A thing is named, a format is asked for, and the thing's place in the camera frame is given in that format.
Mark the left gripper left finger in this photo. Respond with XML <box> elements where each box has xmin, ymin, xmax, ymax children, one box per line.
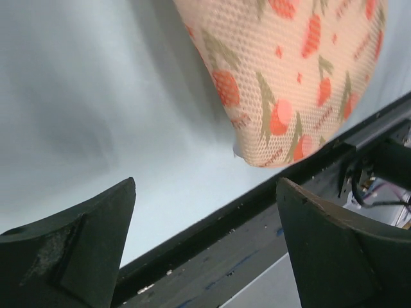
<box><xmin>1</xmin><ymin>178</ymin><xmax>136</xmax><ymax>308</ymax></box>

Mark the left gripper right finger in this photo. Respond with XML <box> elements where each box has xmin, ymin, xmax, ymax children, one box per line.
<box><xmin>276</xmin><ymin>178</ymin><xmax>410</xmax><ymax>307</ymax></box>

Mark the floral mesh laundry bag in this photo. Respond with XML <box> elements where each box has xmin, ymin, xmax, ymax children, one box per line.
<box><xmin>175</xmin><ymin>0</ymin><xmax>388</xmax><ymax>168</ymax></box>

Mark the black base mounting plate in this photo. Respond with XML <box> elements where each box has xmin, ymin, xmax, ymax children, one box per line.
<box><xmin>112</xmin><ymin>95</ymin><xmax>410</xmax><ymax>307</ymax></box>

